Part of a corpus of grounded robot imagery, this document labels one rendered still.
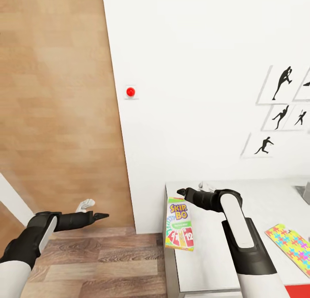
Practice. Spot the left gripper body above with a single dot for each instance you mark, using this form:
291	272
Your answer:
80	220

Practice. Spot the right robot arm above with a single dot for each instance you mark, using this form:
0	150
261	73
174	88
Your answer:
257	275

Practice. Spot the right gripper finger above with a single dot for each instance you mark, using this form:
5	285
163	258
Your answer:
182	191

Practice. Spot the jigsaw puzzle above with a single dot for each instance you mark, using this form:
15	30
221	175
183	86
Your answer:
297	248

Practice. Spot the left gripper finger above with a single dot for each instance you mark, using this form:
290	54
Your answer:
98	216

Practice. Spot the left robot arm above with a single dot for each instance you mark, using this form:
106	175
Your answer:
21	253

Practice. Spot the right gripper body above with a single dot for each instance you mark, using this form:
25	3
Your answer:
195	197

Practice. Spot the board game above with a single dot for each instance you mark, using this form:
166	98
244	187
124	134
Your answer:
178	225

